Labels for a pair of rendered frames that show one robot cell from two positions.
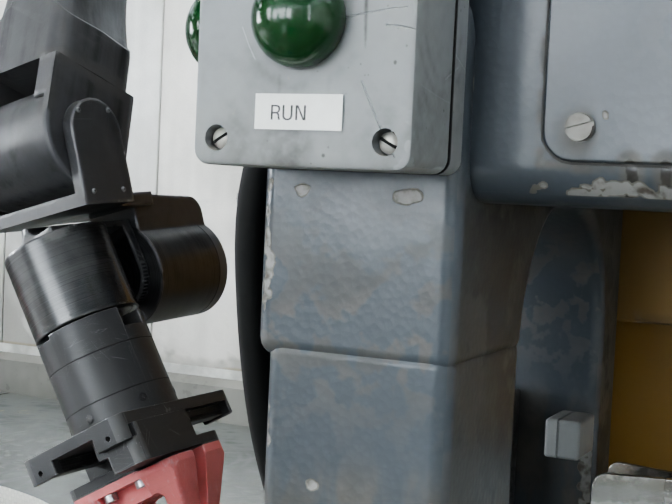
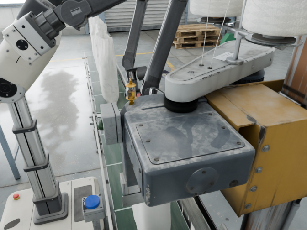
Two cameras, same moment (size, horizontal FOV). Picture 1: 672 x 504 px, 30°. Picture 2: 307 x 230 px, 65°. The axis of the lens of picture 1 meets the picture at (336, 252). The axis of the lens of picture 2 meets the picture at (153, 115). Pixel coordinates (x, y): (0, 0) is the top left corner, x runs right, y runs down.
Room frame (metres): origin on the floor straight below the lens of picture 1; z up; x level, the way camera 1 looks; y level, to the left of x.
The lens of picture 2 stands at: (0.13, -0.48, 1.64)
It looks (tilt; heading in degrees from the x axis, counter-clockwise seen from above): 31 degrees down; 48
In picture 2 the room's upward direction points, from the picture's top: straight up
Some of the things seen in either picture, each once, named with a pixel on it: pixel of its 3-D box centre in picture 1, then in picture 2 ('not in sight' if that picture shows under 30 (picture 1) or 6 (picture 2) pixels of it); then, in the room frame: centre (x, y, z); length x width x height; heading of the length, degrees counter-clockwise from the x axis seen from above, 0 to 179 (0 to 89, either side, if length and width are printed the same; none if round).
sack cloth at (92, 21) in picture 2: not in sight; (97, 38); (2.06, 3.05, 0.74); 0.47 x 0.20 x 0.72; 67
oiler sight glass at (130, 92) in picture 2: not in sight; (130, 91); (0.47, -0.01, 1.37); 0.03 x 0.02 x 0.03; 65
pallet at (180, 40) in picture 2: not in sight; (193, 35); (5.26, 3.69, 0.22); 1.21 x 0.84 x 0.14; 155
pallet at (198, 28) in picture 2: not in sight; (193, 30); (5.22, 3.69, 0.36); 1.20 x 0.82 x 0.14; 151
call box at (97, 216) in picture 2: not in sight; (93, 207); (0.37, 0.17, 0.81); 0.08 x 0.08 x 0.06; 65
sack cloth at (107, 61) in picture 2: not in sight; (108, 67); (1.45, 1.76, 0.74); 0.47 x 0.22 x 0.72; 63
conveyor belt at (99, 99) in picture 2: not in sight; (104, 77); (1.76, 2.41, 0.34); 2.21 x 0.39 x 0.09; 65
